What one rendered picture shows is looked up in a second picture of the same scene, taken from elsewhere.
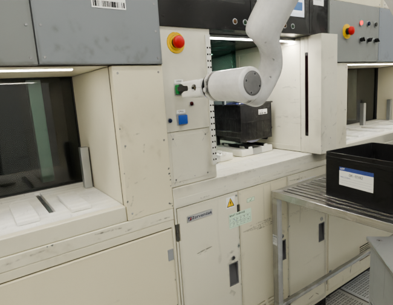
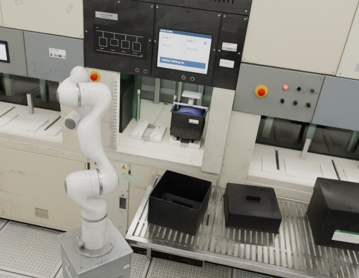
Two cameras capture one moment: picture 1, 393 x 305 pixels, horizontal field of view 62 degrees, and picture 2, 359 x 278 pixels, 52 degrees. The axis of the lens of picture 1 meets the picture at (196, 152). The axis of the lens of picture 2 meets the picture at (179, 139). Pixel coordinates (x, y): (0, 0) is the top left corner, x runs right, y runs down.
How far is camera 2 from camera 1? 1.95 m
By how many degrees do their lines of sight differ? 43
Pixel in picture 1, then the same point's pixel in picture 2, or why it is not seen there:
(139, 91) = not seen: hidden behind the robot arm
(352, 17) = (272, 80)
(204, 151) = (109, 134)
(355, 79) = not seen: outside the picture
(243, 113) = (175, 118)
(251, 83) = (68, 123)
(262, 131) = (191, 134)
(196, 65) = not seen: hidden behind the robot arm
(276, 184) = (162, 171)
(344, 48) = (256, 103)
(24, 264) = (21, 146)
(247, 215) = (135, 178)
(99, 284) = (48, 168)
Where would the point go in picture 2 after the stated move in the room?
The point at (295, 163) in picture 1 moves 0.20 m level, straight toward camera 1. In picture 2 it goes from (183, 166) to (154, 173)
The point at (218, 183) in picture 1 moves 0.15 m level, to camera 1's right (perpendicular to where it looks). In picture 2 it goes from (116, 153) to (130, 164)
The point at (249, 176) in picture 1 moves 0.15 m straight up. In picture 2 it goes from (140, 159) to (140, 138)
